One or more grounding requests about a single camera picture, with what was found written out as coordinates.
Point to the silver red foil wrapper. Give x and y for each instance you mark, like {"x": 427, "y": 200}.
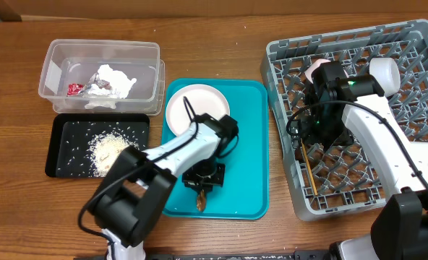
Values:
{"x": 82, "y": 88}

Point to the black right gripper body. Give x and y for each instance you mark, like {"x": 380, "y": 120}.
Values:
{"x": 327, "y": 134}

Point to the white napkin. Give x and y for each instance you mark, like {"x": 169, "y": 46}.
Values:
{"x": 120, "y": 84}

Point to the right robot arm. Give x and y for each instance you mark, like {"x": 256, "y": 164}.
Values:
{"x": 401, "y": 229}

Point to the pile of white rice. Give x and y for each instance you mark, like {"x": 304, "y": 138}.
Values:
{"x": 88, "y": 149}

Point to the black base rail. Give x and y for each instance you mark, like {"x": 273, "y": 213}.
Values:
{"x": 296, "y": 255}

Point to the large pink plate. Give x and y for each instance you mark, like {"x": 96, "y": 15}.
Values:
{"x": 203, "y": 98}

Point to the brown food scrap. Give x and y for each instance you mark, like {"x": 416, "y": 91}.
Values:
{"x": 201, "y": 201}

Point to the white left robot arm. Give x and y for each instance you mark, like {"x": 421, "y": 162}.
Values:
{"x": 131, "y": 198}

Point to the grey green bowl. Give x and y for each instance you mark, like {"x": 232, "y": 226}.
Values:
{"x": 386, "y": 72}

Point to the clear plastic bin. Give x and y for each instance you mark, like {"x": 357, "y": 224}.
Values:
{"x": 70, "y": 61}

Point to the pink bowl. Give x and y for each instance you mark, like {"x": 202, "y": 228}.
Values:
{"x": 313, "y": 67}

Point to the grey dish rack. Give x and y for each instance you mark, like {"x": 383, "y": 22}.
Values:
{"x": 344, "y": 179}

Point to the wooden chopstick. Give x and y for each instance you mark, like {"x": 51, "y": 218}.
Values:
{"x": 309, "y": 170}

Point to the teal plastic tray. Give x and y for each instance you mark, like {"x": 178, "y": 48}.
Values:
{"x": 245, "y": 191}

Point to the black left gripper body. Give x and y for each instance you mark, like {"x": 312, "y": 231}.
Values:
{"x": 205, "y": 175}

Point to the black food waste tray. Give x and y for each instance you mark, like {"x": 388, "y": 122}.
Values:
{"x": 60, "y": 120}

